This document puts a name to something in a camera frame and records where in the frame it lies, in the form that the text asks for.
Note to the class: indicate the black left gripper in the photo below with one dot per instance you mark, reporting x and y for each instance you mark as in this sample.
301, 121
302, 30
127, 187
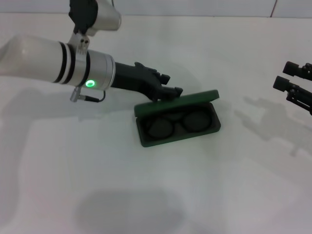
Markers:
136, 78

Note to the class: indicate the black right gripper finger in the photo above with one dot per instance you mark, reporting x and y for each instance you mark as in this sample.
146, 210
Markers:
291, 68
280, 83

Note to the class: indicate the green glasses case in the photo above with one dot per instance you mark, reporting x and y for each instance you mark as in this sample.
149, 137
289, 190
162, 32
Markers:
170, 103

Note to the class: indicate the black glasses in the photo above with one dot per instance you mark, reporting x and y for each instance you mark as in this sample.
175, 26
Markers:
195, 120

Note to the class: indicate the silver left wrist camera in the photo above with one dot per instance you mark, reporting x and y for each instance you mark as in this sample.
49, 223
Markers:
104, 17

